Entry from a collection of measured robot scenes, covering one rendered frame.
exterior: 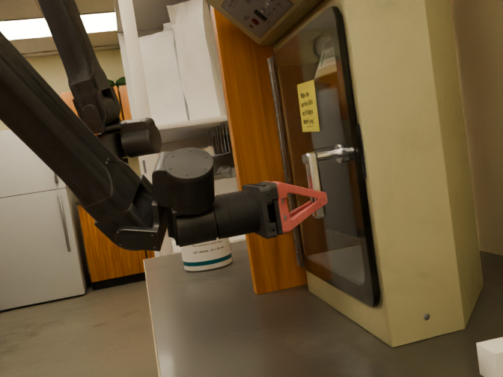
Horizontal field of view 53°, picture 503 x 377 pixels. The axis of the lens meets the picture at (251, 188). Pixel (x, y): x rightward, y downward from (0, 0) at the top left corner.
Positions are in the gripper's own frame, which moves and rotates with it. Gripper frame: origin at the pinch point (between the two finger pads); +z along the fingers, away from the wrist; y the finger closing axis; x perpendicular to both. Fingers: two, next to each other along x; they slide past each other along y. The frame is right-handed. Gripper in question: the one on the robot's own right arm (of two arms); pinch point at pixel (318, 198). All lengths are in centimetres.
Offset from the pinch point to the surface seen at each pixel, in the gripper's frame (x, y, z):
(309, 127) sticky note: -9.9, 10.4, 4.0
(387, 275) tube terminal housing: 10.9, -5.3, 5.8
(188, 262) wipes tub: 18, 64, -14
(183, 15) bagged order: -61, 125, 4
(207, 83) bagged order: -35, 122, 8
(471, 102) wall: -11, 30, 48
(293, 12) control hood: -26.7, 6.8, 3.0
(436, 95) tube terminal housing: -11.1, -5.2, 16.3
